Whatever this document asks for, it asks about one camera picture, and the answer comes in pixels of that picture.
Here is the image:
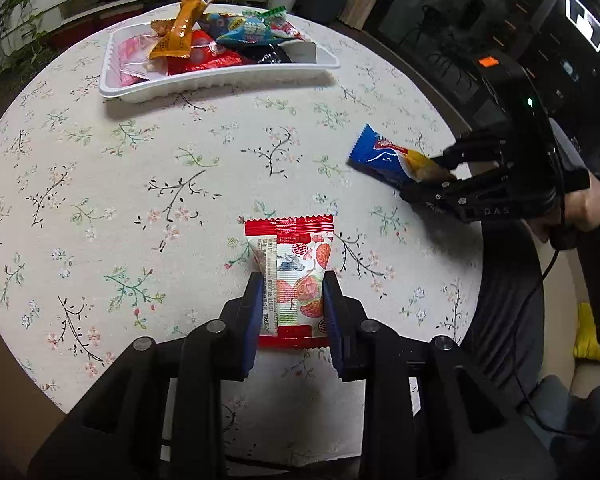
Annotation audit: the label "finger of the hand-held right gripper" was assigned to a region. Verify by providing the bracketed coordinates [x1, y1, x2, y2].
[399, 167, 511, 211]
[430, 127, 511, 171]

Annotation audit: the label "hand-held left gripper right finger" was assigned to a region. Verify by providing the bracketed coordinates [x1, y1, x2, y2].
[321, 270, 558, 480]

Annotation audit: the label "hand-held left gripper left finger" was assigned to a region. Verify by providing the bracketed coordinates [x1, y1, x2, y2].
[27, 271, 265, 480]

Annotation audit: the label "red white strawberry packet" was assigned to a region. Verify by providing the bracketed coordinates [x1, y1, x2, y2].
[244, 214, 336, 351]

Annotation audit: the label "dark blue snack packet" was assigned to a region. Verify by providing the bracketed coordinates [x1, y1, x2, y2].
[347, 123, 458, 192]

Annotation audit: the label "black snack packet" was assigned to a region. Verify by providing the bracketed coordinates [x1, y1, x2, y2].
[240, 42, 293, 66]

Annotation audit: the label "white plastic tray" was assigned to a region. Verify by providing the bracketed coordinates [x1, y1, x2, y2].
[99, 10, 341, 105]

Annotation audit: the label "light blue snack packet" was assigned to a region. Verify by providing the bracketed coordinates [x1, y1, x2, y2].
[215, 14, 306, 46]

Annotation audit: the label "large red snack packet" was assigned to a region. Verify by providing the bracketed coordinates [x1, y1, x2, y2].
[167, 27, 246, 76]

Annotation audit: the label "clear bread packet orange print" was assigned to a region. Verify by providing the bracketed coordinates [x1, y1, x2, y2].
[120, 57, 171, 81]

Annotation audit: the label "orange snack packet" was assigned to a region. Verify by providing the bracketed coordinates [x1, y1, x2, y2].
[149, 0, 217, 60]

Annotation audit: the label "pink snack packet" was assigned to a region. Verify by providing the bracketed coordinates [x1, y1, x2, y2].
[115, 35, 156, 86]

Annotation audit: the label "person's right hand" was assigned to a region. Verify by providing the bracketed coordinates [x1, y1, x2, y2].
[562, 179, 600, 233]

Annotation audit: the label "dark glass door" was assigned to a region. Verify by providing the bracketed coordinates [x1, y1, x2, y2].
[370, 0, 600, 171]

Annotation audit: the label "person's trouser leg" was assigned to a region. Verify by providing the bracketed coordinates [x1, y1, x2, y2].
[462, 217, 548, 401]

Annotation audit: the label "yellow cloth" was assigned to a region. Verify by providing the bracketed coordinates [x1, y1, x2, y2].
[574, 302, 600, 362]

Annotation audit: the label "black cable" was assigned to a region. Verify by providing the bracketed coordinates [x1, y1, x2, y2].
[510, 195, 566, 433]

